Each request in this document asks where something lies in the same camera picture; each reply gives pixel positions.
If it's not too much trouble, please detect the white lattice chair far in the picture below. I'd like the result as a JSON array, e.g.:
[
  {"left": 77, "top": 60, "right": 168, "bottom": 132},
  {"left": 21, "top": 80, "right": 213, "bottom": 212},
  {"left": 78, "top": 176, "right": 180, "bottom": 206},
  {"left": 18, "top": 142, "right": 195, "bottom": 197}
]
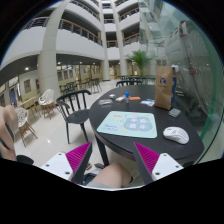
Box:
[{"left": 38, "top": 89, "right": 56, "bottom": 114}]

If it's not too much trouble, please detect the brown paper bag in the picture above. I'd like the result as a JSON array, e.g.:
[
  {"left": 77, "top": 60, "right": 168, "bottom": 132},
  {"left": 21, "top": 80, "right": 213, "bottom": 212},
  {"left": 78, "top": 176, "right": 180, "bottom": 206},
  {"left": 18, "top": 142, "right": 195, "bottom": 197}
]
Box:
[{"left": 155, "top": 66, "right": 176, "bottom": 110}]

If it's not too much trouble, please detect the black wooden chair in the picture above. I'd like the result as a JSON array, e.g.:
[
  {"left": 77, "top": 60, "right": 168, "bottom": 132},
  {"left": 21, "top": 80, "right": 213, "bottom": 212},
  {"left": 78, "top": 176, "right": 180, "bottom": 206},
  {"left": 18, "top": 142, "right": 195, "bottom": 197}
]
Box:
[{"left": 56, "top": 89, "right": 91, "bottom": 141}]

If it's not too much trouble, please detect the green potted palm plant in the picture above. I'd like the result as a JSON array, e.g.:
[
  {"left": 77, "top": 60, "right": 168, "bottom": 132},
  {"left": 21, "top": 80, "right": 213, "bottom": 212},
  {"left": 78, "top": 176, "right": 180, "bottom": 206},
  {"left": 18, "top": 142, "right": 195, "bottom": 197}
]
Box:
[{"left": 128, "top": 50, "right": 152, "bottom": 75}]

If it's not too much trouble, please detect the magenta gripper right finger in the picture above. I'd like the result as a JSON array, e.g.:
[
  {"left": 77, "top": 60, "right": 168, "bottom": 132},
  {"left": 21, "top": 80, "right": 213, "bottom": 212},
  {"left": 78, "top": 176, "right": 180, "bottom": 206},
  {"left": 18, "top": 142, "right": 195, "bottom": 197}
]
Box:
[{"left": 134, "top": 142, "right": 182, "bottom": 184}]

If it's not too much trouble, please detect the round black table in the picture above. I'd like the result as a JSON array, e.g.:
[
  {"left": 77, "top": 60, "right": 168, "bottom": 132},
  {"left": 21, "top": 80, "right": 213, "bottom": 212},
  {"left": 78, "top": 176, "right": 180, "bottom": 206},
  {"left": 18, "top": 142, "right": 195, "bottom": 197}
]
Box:
[{"left": 89, "top": 85, "right": 204, "bottom": 165}]

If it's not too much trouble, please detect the white lattice chair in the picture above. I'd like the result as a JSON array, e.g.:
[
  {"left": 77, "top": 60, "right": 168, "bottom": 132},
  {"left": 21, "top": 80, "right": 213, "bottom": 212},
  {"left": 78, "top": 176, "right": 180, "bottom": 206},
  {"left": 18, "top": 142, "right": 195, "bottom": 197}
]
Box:
[
  {"left": 38, "top": 89, "right": 56, "bottom": 114},
  {"left": 15, "top": 108, "right": 37, "bottom": 142}
]

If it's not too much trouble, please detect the white computer mouse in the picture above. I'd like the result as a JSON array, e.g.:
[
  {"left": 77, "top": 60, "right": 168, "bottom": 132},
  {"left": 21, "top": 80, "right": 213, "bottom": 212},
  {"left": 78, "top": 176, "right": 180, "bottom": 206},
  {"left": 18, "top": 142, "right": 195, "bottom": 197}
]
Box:
[{"left": 163, "top": 127, "right": 189, "bottom": 144}]

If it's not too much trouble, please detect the person's left hand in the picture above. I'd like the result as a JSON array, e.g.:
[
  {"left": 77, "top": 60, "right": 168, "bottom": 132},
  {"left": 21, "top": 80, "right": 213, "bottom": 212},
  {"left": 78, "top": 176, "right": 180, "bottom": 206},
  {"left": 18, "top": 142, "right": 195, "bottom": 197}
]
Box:
[{"left": 0, "top": 105, "right": 18, "bottom": 161}]

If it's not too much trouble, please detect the person's bare knee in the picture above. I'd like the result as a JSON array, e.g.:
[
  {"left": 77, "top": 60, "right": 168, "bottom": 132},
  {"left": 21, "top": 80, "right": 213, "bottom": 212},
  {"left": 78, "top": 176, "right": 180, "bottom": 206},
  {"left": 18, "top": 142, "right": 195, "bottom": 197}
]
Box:
[{"left": 87, "top": 163, "right": 134, "bottom": 189}]

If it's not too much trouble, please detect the small grey card case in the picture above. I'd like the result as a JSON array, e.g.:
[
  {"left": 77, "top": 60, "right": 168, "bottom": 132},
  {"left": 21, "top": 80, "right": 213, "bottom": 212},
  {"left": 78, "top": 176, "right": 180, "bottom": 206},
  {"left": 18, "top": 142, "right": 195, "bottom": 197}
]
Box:
[{"left": 168, "top": 108, "right": 181, "bottom": 117}]

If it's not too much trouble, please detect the black chair behind table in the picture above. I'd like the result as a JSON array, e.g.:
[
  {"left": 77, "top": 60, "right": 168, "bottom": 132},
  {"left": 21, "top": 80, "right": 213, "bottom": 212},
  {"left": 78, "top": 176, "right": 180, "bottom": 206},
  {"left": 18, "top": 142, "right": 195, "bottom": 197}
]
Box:
[{"left": 116, "top": 80, "right": 142, "bottom": 87}]

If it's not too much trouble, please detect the white blue packet right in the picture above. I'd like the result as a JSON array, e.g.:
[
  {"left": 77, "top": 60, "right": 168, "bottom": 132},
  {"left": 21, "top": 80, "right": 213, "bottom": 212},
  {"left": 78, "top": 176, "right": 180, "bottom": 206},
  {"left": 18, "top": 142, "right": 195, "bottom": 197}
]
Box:
[{"left": 140, "top": 99, "right": 155, "bottom": 107}]

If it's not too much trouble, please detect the flat card packet left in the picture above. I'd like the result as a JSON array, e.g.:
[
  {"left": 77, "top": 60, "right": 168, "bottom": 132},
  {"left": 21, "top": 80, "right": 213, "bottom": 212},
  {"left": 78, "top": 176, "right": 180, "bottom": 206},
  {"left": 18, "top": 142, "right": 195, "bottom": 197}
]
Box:
[{"left": 98, "top": 99, "right": 112, "bottom": 106}]

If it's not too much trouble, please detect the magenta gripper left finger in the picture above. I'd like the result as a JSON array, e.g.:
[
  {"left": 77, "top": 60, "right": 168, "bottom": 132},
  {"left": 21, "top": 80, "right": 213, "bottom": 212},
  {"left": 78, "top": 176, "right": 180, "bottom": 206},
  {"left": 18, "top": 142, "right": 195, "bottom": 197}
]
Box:
[{"left": 41, "top": 142, "right": 92, "bottom": 184}]

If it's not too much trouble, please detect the light green mouse pad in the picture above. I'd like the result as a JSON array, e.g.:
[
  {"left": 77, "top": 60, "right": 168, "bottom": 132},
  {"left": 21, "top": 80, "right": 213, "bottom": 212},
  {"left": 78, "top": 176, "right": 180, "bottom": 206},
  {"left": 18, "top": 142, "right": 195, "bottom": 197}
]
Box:
[{"left": 97, "top": 111, "right": 157, "bottom": 139}]

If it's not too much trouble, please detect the blue capped small bottle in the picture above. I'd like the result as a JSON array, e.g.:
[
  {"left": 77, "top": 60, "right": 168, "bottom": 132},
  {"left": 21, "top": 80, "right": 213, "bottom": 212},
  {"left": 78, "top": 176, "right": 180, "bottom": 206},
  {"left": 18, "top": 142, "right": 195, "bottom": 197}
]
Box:
[{"left": 125, "top": 92, "right": 129, "bottom": 103}]

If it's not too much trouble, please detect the white lattice chair near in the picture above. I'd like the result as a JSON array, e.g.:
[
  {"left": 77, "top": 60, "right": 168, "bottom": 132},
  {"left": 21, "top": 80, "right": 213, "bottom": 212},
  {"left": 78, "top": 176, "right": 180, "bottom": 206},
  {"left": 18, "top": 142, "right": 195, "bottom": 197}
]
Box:
[{"left": 15, "top": 108, "right": 37, "bottom": 142}]

